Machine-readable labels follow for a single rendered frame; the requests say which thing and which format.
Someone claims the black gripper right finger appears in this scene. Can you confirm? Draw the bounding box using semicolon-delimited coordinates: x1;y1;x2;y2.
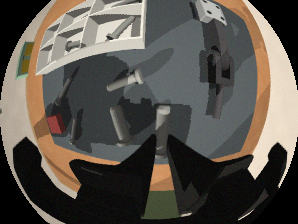
167;135;254;215

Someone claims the dark grey flat bar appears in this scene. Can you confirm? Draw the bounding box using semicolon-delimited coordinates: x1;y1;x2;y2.
207;18;230;71

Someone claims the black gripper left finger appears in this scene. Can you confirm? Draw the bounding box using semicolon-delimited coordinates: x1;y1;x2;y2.
69;134;157;217

